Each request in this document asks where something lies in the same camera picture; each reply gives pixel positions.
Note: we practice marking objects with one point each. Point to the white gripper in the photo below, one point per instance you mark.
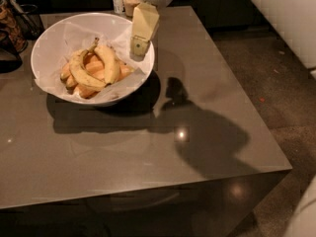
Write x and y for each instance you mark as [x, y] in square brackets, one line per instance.
[145, 20]

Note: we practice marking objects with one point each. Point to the patterned brown container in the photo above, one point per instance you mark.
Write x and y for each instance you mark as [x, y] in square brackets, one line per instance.
[9, 24]

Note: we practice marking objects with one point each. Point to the black wire basket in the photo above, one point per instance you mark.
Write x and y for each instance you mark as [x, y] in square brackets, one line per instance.
[28, 18]

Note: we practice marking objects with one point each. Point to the plastic cup with drink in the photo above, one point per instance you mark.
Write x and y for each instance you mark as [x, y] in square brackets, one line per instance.
[129, 6]

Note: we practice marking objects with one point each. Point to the yellow banana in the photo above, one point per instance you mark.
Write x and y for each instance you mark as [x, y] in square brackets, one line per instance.
[111, 63]
[80, 74]

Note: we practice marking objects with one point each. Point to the orange bananas underneath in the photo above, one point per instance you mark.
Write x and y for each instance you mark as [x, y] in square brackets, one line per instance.
[94, 65]

